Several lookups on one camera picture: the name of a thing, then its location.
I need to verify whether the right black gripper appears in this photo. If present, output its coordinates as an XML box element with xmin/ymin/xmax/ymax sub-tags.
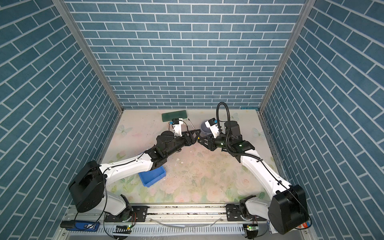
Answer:
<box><xmin>198</xmin><ymin>132</ymin><xmax>232</xmax><ymax>151</ymax></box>

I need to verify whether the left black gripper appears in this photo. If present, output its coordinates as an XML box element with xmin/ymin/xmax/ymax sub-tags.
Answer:
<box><xmin>163</xmin><ymin>129</ymin><xmax>201</xmax><ymax>158</ymax></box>

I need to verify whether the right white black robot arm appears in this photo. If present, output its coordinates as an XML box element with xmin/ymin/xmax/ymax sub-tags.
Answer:
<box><xmin>199</xmin><ymin>119</ymin><xmax>312</xmax><ymax>235</ymax></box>

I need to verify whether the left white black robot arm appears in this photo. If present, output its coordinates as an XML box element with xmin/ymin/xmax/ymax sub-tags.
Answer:
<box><xmin>69</xmin><ymin>130</ymin><xmax>201</xmax><ymax>216</ymax></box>

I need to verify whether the blue plastic bin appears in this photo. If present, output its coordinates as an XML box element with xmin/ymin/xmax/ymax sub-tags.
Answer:
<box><xmin>139</xmin><ymin>166</ymin><xmax>166</xmax><ymax>188</ymax></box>

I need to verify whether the lavender ceramic cup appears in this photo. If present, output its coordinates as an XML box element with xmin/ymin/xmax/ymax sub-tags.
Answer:
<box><xmin>201</xmin><ymin>122</ymin><xmax>212</xmax><ymax>136</ymax></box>

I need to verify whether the green rectangular block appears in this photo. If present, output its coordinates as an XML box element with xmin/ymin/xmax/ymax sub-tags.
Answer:
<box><xmin>162</xmin><ymin>110</ymin><xmax>188</xmax><ymax>122</ymax></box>

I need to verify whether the blue black handheld device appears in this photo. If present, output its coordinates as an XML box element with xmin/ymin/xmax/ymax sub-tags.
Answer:
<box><xmin>60</xmin><ymin>220</ymin><xmax>100</xmax><ymax>232</ymax></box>

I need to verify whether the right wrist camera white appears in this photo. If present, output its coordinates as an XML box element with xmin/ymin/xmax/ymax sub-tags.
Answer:
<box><xmin>205</xmin><ymin>118</ymin><xmax>220</xmax><ymax>139</ymax></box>

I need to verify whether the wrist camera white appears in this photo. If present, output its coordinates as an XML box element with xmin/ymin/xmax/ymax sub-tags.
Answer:
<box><xmin>170</xmin><ymin>118</ymin><xmax>184</xmax><ymax>137</ymax></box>
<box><xmin>205</xmin><ymin>118</ymin><xmax>220</xmax><ymax>139</ymax></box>

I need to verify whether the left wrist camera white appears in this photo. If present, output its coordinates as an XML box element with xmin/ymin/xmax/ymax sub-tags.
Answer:
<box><xmin>170</xmin><ymin>118</ymin><xmax>184</xmax><ymax>137</ymax></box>

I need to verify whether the black corrugated cable hose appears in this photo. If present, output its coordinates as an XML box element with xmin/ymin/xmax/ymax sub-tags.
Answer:
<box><xmin>215</xmin><ymin>101</ymin><xmax>265</xmax><ymax>163</ymax></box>

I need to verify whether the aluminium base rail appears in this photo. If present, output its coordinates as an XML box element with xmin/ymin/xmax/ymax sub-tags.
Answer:
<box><xmin>56</xmin><ymin>203</ymin><xmax>313</xmax><ymax>240</ymax></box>

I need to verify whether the white slotted cable duct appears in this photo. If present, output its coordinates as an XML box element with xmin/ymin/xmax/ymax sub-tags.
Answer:
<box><xmin>100</xmin><ymin>224</ymin><xmax>245</xmax><ymax>237</ymax></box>

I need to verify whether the aluminium corner post right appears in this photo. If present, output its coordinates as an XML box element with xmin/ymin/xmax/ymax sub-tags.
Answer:
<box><xmin>259</xmin><ymin>0</ymin><xmax>316</xmax><ymax>113</ymax></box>

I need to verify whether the aluminium corner post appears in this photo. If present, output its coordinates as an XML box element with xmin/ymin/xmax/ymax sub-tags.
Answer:
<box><xmin>259</xmin><ymin>0</ymin><xmax>316</xmax><ymax>113</ymax></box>
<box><xmin>52</xmin><ymin>0</ymin><xmax>124</xmax><ymax>114</ymax></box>

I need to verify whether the aluminium corner post left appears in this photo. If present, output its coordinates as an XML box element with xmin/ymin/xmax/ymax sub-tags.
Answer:
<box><xmin>52</xmin><ymin>0</ymin><xmax>124</xmax><ymax>114</ymax></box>

